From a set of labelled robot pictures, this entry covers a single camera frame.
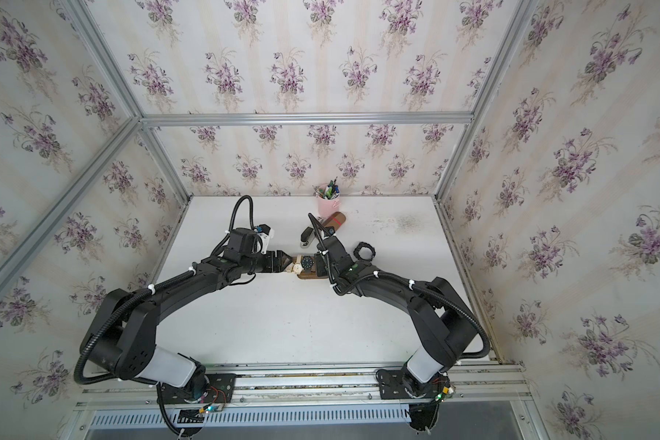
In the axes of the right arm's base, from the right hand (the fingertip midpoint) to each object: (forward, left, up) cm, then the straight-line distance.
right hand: (327, 257), depth 89 cm
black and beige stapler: (+12, +8, -6) cm, 16 cm away
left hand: (-2, +14, +1) cm, 14 cm away
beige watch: (-4, +12, -1) cm, 13 cm away
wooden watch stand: (-3, +6, -6) cm, 9 cm away
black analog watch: (-1, +7, -2) cm, 7 cm away
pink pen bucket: (+26, +1, -4) cm, 27 cm away
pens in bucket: (+30, 0, +1) cm, 30 cm away
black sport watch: (+10, -12, -7) cm, 17 cm away
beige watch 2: (-3, +9, -1) cm, 10 cm away
